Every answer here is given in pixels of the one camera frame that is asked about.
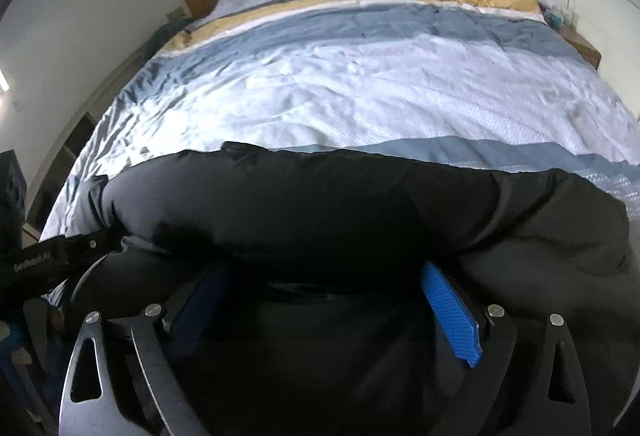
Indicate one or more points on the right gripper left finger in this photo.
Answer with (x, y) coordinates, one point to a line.
(119, 381)

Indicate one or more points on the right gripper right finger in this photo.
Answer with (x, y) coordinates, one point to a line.
(523, 377)

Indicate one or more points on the black puffer jacket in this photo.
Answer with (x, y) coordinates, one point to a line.
(308, 315)

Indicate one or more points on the low white shelf unit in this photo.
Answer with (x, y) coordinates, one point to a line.
(52, 174)

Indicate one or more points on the striped duvet cover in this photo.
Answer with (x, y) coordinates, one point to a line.
(473, 83)

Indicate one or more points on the wooden nightstand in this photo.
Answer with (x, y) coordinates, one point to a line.
(588, 52)

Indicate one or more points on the items on nightstand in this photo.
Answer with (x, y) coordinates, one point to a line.
(558, 17)

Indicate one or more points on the white wardrobe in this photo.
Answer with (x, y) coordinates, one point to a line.
(612, 26)

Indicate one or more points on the wall switch plate left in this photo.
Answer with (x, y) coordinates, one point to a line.
(177, 13)

